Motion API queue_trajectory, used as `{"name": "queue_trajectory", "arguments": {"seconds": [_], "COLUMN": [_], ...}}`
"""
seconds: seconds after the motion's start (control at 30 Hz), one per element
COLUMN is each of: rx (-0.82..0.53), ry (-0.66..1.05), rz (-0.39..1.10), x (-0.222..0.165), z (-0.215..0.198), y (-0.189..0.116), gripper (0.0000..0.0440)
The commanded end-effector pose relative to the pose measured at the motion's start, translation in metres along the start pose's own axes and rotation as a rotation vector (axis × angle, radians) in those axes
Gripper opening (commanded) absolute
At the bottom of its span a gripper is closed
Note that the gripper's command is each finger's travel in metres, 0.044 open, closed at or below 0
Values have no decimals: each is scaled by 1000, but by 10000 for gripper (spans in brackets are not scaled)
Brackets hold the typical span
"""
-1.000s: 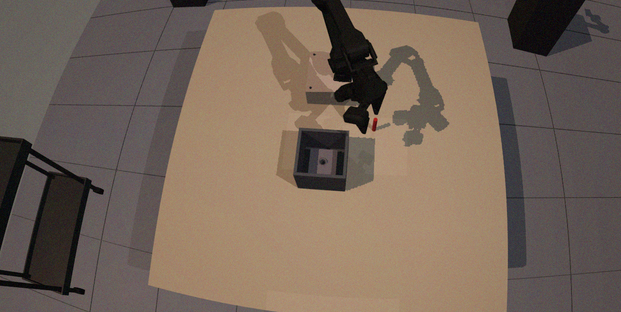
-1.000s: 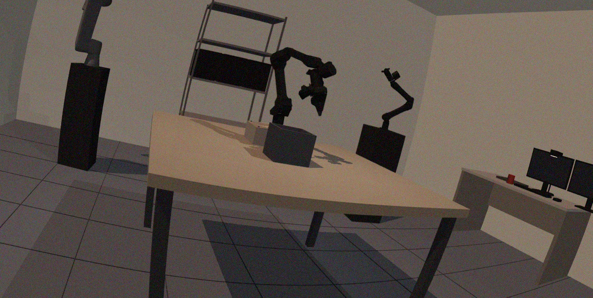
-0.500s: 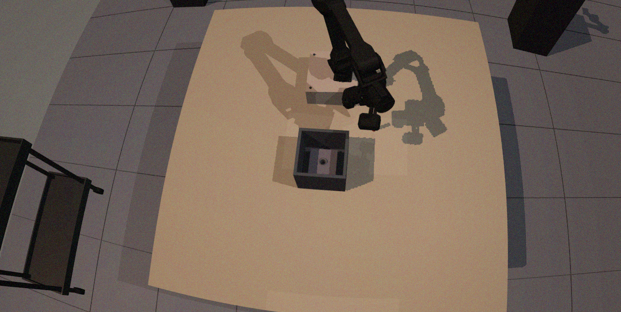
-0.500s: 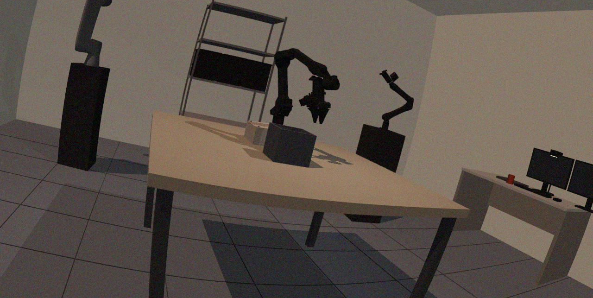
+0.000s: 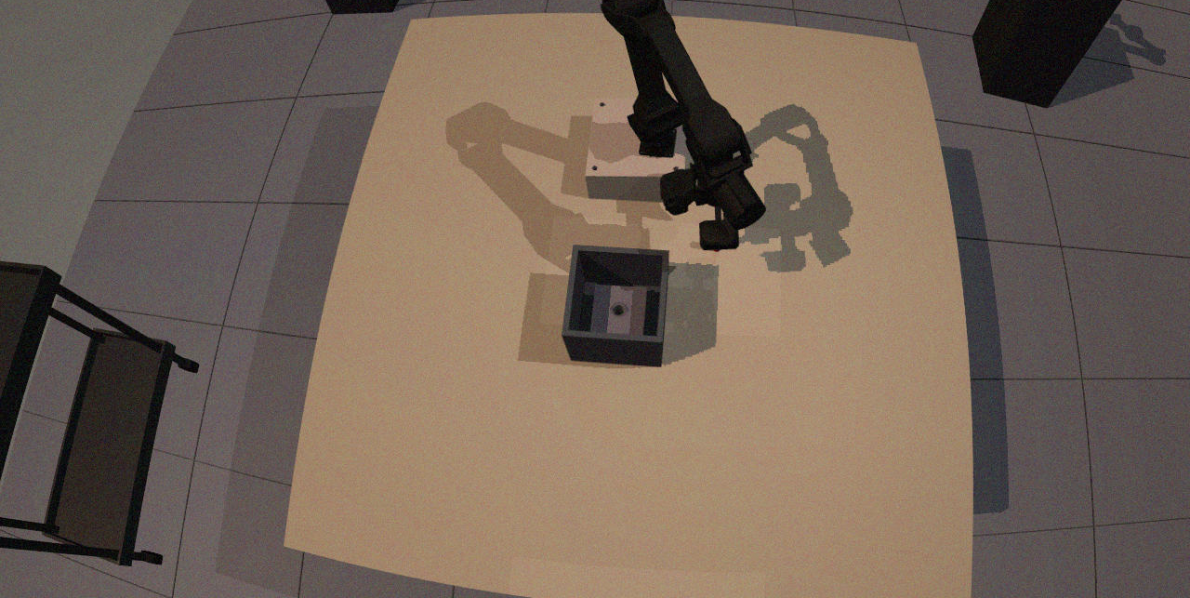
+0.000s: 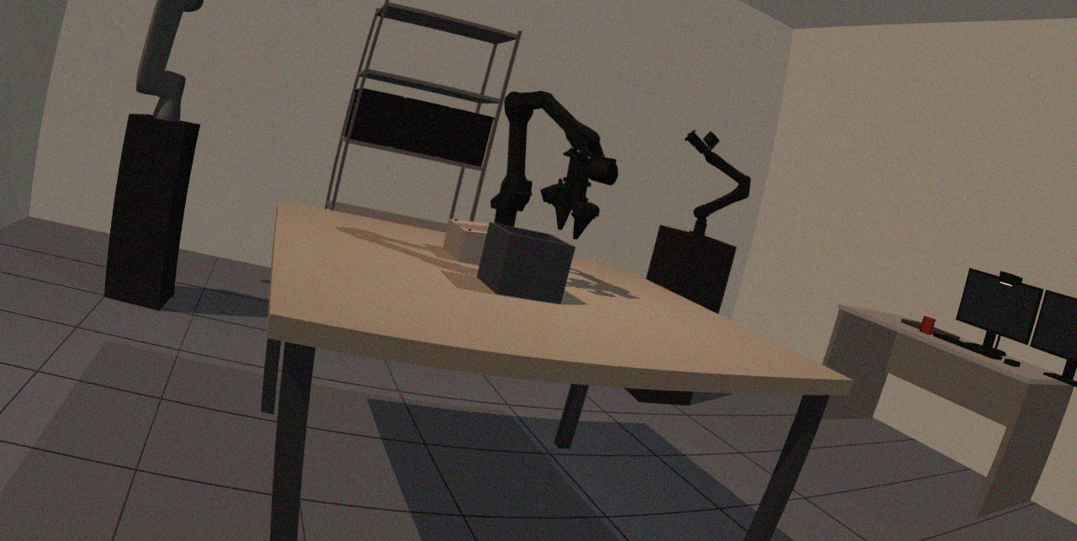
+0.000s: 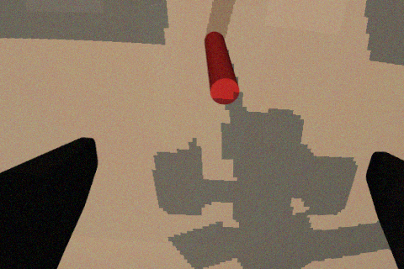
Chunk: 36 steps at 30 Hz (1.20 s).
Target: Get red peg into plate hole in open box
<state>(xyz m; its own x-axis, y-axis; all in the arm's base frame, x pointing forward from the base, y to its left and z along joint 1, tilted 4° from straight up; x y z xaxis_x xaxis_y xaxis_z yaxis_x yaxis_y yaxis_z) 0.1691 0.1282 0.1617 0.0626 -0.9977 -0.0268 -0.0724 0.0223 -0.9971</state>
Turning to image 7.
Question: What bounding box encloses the red peg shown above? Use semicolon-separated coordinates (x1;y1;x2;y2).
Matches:
205;31;239;105

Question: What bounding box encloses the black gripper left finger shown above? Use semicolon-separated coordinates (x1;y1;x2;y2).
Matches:
0;137;98;269

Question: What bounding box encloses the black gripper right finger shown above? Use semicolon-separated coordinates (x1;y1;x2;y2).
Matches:
366;151;404;269

